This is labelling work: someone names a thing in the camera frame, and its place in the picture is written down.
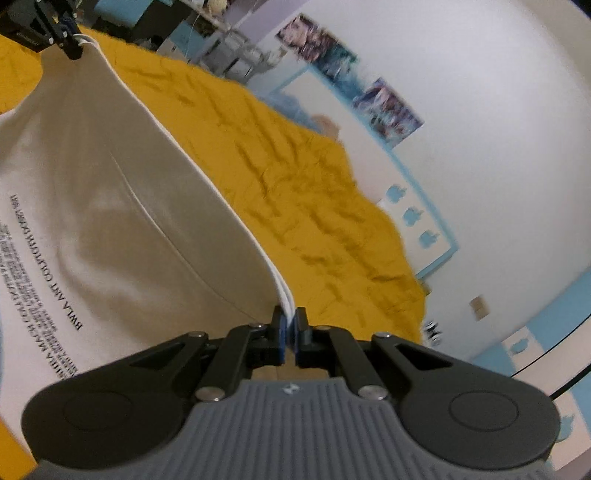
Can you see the black and white headphones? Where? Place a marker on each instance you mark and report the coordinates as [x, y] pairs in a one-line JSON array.
[[433, 333]]

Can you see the blue pillow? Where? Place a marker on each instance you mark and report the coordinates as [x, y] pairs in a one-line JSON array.
[[291, 105]]

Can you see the blue and purple wall poster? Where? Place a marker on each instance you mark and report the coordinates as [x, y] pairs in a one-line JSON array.
[[390, 113]]

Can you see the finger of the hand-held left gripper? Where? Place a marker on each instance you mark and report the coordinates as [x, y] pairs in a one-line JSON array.
[[64, 46], [69, 23]]

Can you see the pale pillow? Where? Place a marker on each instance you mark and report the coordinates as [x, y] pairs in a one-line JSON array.
[[327, 125]]

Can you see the cream round ball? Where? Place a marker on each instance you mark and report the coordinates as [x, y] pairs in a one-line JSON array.
[[217, 5]]

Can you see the pink anime wall poster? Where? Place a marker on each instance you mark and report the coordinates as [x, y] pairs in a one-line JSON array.
[[298, 34]]

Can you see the white and blue headboard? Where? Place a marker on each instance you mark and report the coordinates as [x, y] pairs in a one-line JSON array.
[[438, 254]]

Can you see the grey rolling cart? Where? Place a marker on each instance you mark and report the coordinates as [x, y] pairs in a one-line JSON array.
[[240, 60]]

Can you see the cluttered desk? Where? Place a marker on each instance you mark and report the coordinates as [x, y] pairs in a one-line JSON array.
[[152, 27]]

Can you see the yellow quilted bedspread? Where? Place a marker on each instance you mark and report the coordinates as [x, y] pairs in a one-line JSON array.
[[300, 194]]

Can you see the blue and white wardrobe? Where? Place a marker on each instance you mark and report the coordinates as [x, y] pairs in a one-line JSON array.
[[489, 360]]

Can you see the beige wall switch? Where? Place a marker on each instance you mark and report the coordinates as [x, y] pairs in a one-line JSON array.
[[480, 308]]

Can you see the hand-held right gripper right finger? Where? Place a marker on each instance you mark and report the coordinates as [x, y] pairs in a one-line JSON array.
[[299, 341]]

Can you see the wardrobe mirror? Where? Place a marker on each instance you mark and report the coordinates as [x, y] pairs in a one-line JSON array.
[[568, 364]]

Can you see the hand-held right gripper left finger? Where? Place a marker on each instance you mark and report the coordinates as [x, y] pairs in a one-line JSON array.
[[278, 337]]

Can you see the white printed sweatshirt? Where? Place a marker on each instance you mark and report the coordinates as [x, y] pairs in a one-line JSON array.
[[138, 207]]

